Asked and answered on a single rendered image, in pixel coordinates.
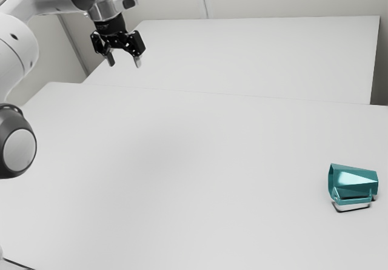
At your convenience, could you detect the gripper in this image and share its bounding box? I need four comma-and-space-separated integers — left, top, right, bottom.
89, 13, 147, 69

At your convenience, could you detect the teal faceted mug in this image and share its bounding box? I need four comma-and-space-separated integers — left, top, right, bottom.
328, 163, 380, 213

